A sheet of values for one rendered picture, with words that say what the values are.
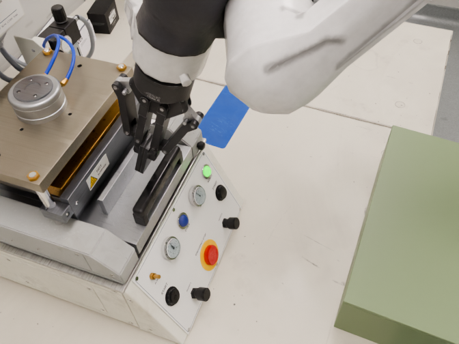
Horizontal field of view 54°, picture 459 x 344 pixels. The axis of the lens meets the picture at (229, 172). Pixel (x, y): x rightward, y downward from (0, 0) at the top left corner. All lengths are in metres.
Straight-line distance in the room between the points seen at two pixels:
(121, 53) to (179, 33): 0.93
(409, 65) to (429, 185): 0.56
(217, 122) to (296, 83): 0.79
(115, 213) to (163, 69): 0.33
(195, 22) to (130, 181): 0.41
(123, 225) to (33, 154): 0.18
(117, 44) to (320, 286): 0.92
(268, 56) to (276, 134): 0.77
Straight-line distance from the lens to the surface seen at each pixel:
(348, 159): 1.13
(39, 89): 0.75
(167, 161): 0.77
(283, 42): 0.40
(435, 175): 0.99
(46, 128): 0.74
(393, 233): 0.88
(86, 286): 0.82
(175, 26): 0.47
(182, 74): 0.52
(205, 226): 0.90
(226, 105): 1.24
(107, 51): 1.43
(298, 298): 0.92
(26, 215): 0.79
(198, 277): 0.89
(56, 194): 0.74
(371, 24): 0.41
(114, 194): 0.77
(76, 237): 0.73
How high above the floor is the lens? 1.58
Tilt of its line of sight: 50 degrees down
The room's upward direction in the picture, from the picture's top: 3 degrees counter-clockwise
